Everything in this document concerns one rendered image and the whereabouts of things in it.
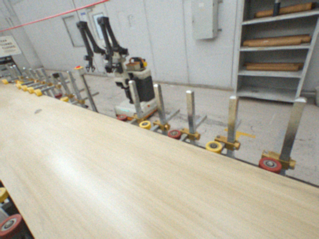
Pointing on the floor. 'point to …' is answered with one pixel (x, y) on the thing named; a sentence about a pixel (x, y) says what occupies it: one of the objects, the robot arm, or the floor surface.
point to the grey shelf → (303, 21)
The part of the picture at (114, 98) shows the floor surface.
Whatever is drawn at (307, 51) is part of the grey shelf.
